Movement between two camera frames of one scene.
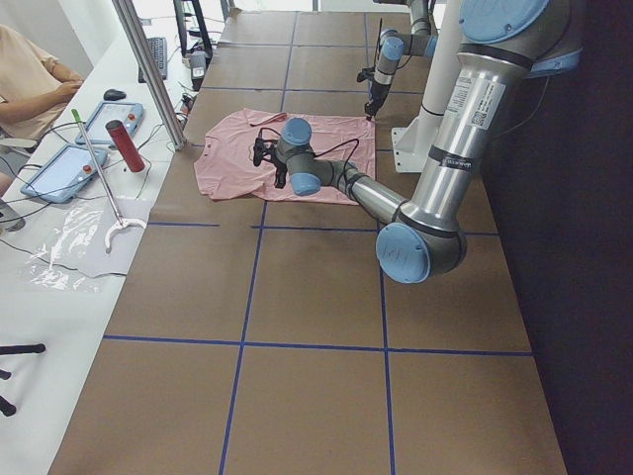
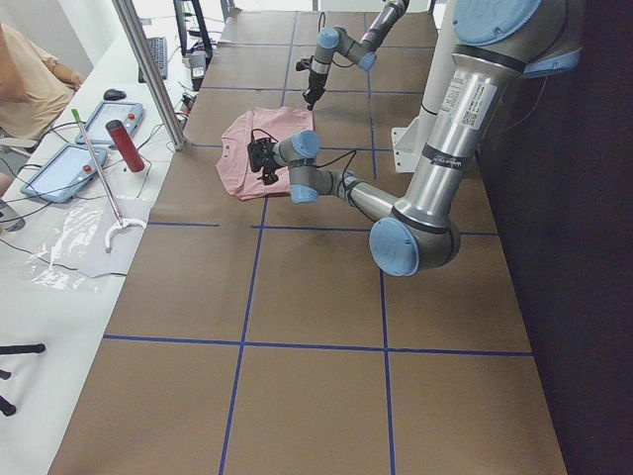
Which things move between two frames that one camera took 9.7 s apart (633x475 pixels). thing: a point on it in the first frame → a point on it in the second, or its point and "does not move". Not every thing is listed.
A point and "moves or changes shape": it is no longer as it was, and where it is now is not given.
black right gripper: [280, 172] → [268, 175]
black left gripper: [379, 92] → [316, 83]
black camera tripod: [5, 406] does not move
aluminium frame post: [149, 68] does not move
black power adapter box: [198, 63] does not move
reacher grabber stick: [121, 222] does not move
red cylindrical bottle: [125, 145] does not move
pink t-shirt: [225, 153] moves or changes shape
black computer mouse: [114, 94] does not move
